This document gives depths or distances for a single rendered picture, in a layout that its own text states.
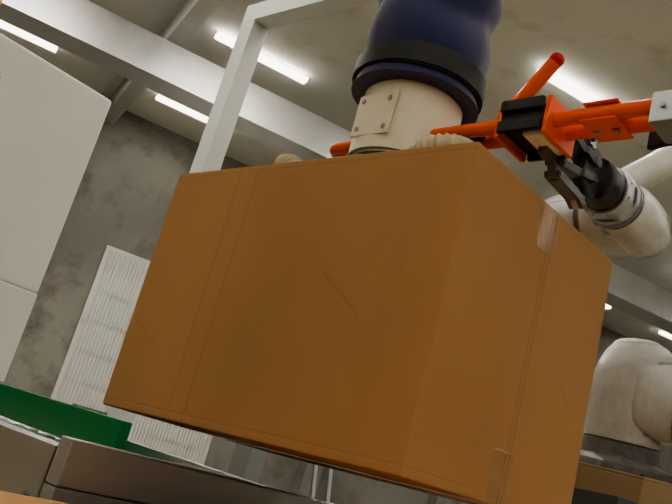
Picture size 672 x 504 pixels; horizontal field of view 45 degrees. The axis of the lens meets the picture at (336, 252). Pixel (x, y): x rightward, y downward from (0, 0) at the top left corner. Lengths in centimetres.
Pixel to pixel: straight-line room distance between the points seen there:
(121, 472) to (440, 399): 45
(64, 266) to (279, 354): 1155
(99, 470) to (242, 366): 22
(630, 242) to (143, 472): 85
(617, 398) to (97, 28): 782
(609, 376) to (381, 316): 87
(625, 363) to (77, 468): 110
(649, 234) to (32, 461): 101
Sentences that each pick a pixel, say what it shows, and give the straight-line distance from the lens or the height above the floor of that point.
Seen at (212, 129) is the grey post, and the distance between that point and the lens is 483.
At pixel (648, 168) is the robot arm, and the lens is 170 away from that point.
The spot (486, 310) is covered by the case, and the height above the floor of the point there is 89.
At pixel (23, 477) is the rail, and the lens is 116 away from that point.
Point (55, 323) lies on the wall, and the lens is 1248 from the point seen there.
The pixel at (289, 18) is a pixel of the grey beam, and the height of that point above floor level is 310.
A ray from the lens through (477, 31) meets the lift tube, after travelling 138.
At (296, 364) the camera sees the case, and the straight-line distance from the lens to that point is 102.
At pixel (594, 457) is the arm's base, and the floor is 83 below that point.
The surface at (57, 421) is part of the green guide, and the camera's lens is 225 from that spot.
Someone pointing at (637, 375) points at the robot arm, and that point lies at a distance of 174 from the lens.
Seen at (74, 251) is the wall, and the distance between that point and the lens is 1260.
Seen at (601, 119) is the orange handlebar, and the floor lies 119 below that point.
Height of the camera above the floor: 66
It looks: 15 degrees up
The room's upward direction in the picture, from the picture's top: 16 degrees clockwise
